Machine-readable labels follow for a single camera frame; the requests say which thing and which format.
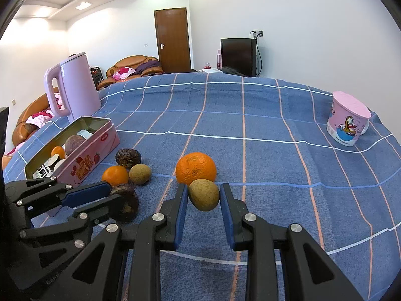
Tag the long brown leather sofa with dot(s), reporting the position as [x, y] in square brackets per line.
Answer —
[34, 106]

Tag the white wall socket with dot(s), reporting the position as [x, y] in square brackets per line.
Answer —
[256, 33]

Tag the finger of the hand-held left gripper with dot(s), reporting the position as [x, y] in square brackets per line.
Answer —
[97, 211]
[86, 194]

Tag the pink tin box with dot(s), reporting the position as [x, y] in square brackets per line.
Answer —
[87, 160]

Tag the brown wooden door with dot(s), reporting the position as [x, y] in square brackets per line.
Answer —
[172, 37]

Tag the purple cloth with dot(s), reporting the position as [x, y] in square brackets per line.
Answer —
[150, 67]

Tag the brown leather corner sofa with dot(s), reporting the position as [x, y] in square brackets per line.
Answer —
[131, 61]

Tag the square ceiling light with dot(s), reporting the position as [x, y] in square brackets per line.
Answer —
[83, 5]

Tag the small red white toy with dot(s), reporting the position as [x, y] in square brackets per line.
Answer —
[206, 65]

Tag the dark wrinkled passion fruit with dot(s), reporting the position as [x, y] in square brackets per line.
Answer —
[127, 203]
[127, 158]

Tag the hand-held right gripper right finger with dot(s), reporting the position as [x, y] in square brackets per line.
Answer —
[227, 216]

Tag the white tv stand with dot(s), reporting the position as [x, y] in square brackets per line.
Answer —
[213, 70]

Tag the smooth purple passion fruit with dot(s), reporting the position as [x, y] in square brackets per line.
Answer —
[75, 144]

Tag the brown leather armchair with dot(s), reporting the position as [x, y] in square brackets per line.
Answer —
[6, 163]

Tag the blue checked tablecloth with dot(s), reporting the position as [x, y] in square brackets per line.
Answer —
[250, 163]

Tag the pink cartoon print cup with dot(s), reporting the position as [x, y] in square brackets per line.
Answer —
[344, 119]

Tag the brown kiwi fruit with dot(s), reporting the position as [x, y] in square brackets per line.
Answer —
[140, 173]
[203, 194]

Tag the pink floral pillow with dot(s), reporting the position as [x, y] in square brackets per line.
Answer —
[39, 119]
[122, 72]

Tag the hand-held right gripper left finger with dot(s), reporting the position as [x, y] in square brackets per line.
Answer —
[181, 213]

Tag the pink electric kettle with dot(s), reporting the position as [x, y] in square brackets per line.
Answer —
[78, 87]

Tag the orange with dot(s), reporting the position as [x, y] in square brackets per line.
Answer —
[115, 175]
[58, 151]
[195, 167]

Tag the black flat television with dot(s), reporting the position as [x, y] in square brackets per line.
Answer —
[238, 55]

